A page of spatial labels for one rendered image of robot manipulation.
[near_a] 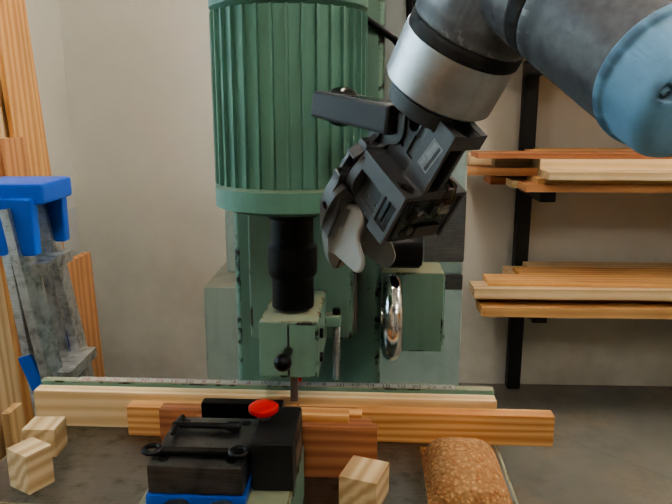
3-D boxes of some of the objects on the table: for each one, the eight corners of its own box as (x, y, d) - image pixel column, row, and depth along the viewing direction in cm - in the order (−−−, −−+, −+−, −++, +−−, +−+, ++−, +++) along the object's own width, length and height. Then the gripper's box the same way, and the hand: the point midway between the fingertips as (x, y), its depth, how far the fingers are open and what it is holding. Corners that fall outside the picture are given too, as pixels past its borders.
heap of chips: (429, 514, 68) (430, 481, 67) (419, 446, 81) (420, 418, 81) (517, 517, 67) (519, 484, 66) (493, 448, 81) (494, 420, 80)
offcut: (56, 457, 79) (53, 429, 78) (24, 457, 79) (21, 429, 78) (68, 443, 82) (66, 416, 81) (37, 443, 82) (34, 416, 81)
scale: (76, 381, 87) (76, 380, 87) (81, 377, 89) (81, 376, 89) (455, 389, 85) (455, 388, 85) (454, 385, 86) (454, 384, 86)
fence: (43, 418, 89) (39, 380, 88) (49, 413, 90) (45, 375, 89) (492, 430, 86) (494, 390, 84) (490, 424, 87) (492, 385, 86)
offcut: (29, 495, 71) (25, 457, 70) (9, 486, 73) (5, 448, 72) (55, 481, 74) (51, 444, 73) (35, 472, 75) (32, 436, 75)
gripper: (431, 134, 47) (329, 322, 60) (512, 131, 52) (403, 305, 65) (368, 67, 51) (287, 256, 64) (450, 71, 56) (359, 245, 70)
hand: (336, 252), depth 66 cm, fingers closed
